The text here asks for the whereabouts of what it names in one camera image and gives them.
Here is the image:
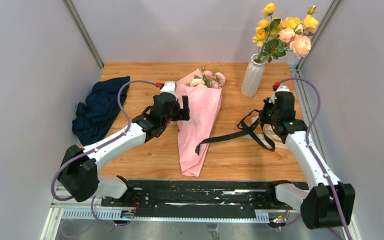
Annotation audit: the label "black printed ribbon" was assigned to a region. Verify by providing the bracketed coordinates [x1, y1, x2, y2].
[194, 109, 276, 156]

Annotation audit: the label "pink paper flower wrap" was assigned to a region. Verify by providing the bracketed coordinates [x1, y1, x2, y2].
[175, 69, 222, 177]

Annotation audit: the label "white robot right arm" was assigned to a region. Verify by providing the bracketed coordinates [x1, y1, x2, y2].
[261, 89, 356, 230]

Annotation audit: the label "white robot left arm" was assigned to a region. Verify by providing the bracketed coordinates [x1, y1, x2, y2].
[57, 92, 190, 207]

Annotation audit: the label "white ribbed vase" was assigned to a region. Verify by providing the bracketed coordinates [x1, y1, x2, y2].
[240, 54, 265, 97]

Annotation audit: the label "yellow and pink flowers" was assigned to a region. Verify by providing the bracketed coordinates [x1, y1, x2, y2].
[252, 2, 319, 64]

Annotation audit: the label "white printed ribbon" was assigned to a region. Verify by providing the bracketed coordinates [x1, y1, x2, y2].
[256, 125, 288, 149]

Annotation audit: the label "dark blue cloth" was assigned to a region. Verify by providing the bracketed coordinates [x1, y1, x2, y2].
[72, 76, 130, 146]

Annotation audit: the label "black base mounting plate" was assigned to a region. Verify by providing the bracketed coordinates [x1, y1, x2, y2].
[82, 179, 288, 224]

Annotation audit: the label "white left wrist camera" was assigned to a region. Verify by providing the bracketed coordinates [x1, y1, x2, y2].
[160, 81, 178, 98]

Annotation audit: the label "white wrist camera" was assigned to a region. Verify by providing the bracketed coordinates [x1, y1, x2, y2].
[271, 85, 290, 101]
[160, 81, 178, 98]

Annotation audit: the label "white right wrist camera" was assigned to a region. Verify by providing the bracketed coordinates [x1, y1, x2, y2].
[271, 85, 290, 101]

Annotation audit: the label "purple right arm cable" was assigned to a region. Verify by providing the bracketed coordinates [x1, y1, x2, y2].
[273, 77, 355, 240]

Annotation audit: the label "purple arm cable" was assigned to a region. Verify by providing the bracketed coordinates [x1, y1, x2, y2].
[50, 80, 163, 229]
[273, 77, 355, 240]

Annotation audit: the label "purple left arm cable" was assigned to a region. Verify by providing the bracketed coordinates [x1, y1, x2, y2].
[50, 80, 163, 229]

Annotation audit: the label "aluminium frame post left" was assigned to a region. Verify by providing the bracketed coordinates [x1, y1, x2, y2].
[62, 0, 104, 71]

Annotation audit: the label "aluminium frame rail front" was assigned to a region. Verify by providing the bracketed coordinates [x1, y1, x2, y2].
[40, 181, 297, 240]

